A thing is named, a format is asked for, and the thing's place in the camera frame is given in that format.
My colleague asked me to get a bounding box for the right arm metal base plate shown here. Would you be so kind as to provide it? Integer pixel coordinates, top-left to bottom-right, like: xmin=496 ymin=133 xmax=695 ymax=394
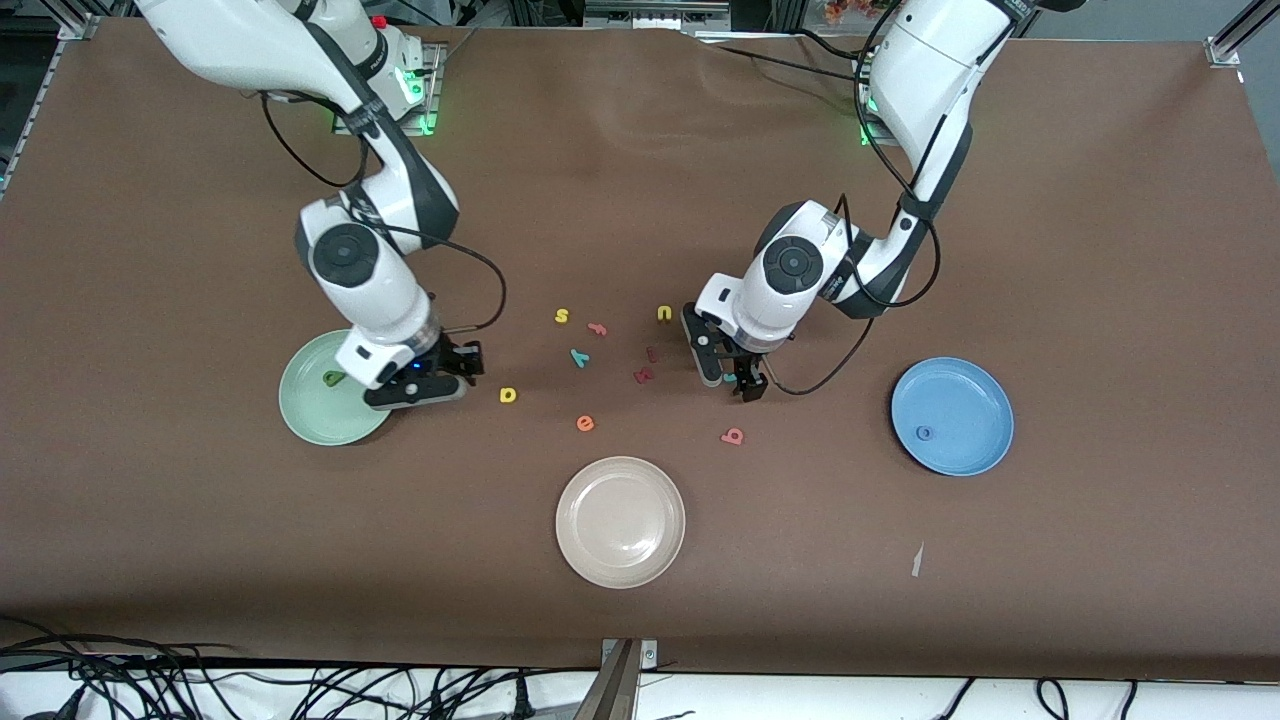
xmin=333 ymin=42 xmax=447 ymax=137

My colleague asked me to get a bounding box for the beige round plate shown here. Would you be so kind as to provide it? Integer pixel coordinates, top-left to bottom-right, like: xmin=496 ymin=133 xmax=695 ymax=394
xmin=555 ymin=456 xmax=687 ymax=590

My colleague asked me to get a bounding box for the silver metal table bracket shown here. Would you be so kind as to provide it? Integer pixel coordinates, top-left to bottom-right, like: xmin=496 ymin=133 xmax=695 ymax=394
xmin=601 ymin=638 xmax=659 ymax=671

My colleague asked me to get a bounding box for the grey power strip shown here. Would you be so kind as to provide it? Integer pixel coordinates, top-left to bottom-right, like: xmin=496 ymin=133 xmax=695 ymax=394
xmin=584 ymin=0 xmax=733 ymax=29

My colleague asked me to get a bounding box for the black cable on mat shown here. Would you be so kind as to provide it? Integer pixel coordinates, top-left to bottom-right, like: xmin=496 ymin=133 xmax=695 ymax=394
xmin=700 ymin=28 xmax=883 ymax=93

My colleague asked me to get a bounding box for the pale green round plate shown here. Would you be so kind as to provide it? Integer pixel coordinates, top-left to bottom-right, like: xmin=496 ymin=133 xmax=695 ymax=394
xmin=278 ymin=329 xmax=402 ymax=447

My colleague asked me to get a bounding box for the aluminium frame profile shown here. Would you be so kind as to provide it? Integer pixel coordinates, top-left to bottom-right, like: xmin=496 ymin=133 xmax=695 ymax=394
xmin=1205 ymin=0 xmax=1280 ymax=69
xmin=0 ymin=0 xmax=101 ymax=196

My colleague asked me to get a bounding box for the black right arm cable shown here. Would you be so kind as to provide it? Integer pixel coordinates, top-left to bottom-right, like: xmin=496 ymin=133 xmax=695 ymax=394
xmin=260 ymin=88 xmax=509 ymax=333

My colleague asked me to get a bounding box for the blue round plate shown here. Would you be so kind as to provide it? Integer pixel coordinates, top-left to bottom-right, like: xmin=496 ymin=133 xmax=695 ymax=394
xmin=890 ymin=357 xmax=1015 ymax=477

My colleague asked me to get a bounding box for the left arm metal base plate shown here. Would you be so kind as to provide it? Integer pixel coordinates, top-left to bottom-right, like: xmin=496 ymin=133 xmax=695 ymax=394
xmin=855 ymin=55 xmax=901 ymax=149

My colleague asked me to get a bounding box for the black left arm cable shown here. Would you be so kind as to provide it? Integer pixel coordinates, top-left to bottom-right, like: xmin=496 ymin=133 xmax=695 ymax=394
xmin=765 ymin=0 xmax=946 ymax=397

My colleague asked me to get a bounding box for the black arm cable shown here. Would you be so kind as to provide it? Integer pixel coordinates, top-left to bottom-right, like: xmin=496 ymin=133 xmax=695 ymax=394
xmin=260 ymin=88 xmax=509 ymax=333
xmin=765 ymin=0 xmax=946 ymax=397

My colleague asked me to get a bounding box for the black tangled cable bundle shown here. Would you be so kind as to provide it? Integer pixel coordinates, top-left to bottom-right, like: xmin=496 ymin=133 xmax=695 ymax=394
xmin=0 ymin=618 xmax=561 ymax=720

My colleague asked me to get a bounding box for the brown table mat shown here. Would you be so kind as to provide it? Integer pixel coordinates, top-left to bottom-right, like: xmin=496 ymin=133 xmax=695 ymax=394
xmin=0 ymin=18 xmax=1280 ymax=683

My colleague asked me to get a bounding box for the grey-brown stand pole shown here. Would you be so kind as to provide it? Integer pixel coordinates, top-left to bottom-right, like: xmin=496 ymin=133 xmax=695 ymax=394
xmin=573 ymin=640 xmax=641 ymax=720

